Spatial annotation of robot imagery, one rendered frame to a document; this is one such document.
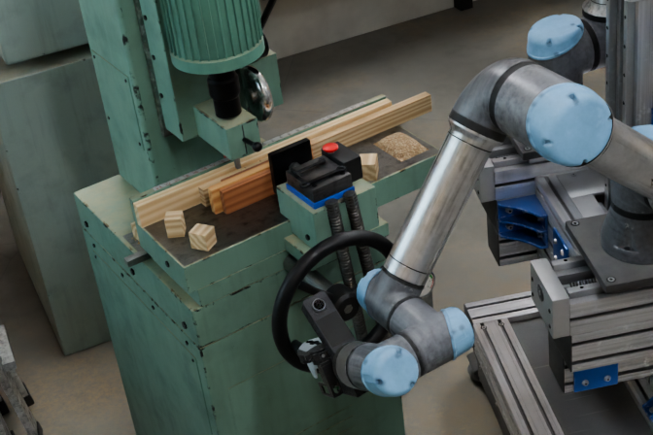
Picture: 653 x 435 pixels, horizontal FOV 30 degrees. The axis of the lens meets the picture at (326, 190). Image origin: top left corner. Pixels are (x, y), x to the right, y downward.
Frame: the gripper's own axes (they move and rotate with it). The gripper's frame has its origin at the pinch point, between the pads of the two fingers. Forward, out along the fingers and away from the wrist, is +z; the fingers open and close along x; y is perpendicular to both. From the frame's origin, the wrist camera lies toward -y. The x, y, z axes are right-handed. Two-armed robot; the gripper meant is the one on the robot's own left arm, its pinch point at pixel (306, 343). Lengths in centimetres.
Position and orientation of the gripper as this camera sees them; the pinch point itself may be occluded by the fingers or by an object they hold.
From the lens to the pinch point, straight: 214.3
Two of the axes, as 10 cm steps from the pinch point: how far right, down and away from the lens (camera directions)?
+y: 3.7, 9.3, 1.0
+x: 8.5, -3.8, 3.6
